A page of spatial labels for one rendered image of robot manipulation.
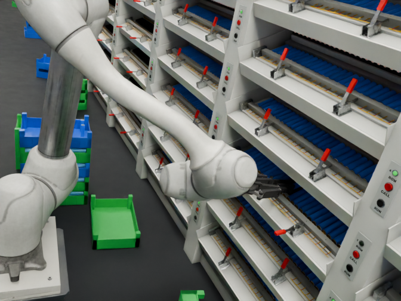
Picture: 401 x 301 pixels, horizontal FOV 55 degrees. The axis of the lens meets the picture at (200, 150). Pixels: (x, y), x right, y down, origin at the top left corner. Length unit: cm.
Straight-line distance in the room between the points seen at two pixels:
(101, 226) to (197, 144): 109
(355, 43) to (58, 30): 68
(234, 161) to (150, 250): 102
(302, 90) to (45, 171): 83
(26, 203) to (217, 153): 60
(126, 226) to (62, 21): 115
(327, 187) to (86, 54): 69
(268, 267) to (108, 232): 82
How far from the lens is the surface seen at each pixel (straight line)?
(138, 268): 169
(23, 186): 122
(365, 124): 98
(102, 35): 310
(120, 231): 185
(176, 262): 175
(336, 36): 102
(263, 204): 126
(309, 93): 110
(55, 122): 126
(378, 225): 95
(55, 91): 121
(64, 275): 138
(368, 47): 96
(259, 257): 135
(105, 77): 97
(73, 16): 99
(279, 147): 119
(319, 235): 114
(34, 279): 132
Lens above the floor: 119
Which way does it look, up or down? 26 degrees down
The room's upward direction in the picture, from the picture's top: 12 degrees clockwise
